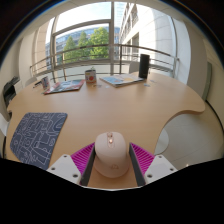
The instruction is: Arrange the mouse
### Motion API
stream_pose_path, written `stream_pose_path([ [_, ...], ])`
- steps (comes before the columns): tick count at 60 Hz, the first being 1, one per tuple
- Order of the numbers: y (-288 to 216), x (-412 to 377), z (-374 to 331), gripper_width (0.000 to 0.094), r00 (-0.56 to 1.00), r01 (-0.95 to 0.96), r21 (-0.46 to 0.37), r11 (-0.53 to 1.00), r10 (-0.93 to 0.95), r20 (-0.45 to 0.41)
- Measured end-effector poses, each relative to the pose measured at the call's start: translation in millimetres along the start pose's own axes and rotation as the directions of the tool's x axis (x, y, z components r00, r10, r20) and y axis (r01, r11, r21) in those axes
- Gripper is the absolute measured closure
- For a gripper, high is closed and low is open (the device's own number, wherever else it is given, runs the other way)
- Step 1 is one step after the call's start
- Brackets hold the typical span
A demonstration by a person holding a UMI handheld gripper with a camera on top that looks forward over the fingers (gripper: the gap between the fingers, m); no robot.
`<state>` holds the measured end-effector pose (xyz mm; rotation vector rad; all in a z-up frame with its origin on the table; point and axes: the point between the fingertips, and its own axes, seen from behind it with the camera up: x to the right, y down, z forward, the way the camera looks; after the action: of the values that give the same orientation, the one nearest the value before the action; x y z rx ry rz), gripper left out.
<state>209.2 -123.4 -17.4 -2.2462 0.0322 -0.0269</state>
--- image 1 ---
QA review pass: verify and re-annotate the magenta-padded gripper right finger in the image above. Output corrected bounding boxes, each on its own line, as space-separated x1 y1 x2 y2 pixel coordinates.
128 142 179 187

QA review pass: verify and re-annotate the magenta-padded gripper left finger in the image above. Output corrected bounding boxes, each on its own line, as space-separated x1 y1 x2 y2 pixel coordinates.
46 142 98 188

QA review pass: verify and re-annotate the pale pink computer mouse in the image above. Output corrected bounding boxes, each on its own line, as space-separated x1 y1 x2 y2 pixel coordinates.
92 131 131 179

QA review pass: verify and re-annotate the grey-blue patterned mouse pad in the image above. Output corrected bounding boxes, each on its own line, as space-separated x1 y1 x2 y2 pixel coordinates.
9 112 69 171

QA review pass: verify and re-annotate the white chair with wooden legs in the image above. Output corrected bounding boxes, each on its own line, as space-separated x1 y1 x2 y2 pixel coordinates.
0 112 10 158

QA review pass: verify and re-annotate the red-covered magazine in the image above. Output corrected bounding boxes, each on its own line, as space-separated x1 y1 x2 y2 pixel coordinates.
43 78 86 96

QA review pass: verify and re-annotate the blue and white can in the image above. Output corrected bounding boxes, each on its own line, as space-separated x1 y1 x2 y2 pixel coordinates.
40 75 51 92

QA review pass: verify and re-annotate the grey chair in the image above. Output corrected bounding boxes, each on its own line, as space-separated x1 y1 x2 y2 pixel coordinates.
128 61 141 75
23 76 39 88

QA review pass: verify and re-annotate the white and red can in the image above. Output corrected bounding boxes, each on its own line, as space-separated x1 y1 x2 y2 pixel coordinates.
84 68 98 85

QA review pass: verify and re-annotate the light blue magazine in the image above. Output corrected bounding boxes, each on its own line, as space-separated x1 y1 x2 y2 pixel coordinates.
99 73 146 89

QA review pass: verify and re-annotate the black office printer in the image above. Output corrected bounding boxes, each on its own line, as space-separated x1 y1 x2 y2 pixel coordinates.
2 76 20 108

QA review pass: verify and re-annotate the black upright box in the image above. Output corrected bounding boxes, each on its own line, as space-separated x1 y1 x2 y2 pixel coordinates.
138 53 151 80

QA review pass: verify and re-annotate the metal balcony railing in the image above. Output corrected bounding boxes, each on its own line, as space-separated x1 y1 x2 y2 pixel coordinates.
29 43 181 79

